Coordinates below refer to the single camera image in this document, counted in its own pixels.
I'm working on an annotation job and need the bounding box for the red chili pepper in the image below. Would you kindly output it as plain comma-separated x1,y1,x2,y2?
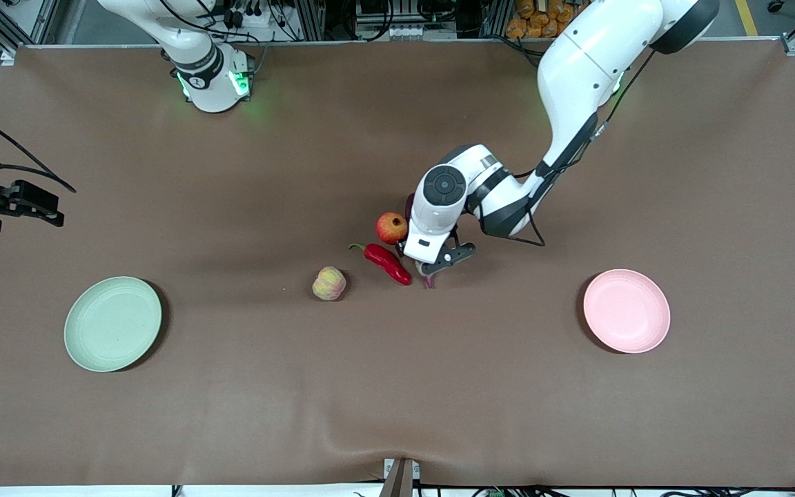
349,243,413,286

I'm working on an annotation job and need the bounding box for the long purple eggplant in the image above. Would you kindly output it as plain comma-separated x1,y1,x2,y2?
404,193,437,289

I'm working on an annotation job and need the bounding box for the pale pink peach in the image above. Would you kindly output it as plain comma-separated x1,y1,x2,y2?
312,266,347,302

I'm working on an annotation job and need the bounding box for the red pomegranate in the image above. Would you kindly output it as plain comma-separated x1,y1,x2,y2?
376,212,409,246

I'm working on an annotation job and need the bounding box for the light green plate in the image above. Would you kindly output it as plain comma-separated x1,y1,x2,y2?
63,276,163,373

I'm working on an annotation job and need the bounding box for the pink plate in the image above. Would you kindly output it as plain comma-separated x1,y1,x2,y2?
582,269,671,355

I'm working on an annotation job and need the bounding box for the white terminal block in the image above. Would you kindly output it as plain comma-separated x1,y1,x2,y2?
387,24,458,41

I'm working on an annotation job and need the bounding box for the metal table clamp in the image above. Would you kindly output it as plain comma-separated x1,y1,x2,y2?
380,457,420,497

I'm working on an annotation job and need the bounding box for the bag of orange snacks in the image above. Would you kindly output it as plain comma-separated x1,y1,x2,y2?
506,0,583,40

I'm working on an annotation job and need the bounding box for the white power strip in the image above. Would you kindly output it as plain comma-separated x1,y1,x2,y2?
222,0,281,30

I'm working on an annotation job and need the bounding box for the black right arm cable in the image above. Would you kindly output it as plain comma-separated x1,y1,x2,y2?
0,104,77,194

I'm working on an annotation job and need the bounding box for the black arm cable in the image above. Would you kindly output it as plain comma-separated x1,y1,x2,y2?
0,104,77,194
507,48,655,248

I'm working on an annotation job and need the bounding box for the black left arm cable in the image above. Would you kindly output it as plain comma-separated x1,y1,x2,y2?
507,48,655,248

